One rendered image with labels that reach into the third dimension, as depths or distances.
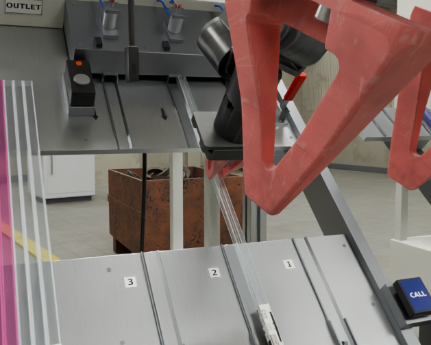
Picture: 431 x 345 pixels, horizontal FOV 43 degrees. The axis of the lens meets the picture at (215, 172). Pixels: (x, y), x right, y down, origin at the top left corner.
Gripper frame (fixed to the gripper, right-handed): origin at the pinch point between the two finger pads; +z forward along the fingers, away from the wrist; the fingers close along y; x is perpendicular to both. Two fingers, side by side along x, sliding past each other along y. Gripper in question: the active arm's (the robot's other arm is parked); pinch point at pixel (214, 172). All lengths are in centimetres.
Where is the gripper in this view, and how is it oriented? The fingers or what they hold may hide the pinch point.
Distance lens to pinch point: 79.9
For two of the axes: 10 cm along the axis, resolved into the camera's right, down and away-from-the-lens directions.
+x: 2.7, 7.6, -5.9
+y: -9.2, 0.3, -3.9
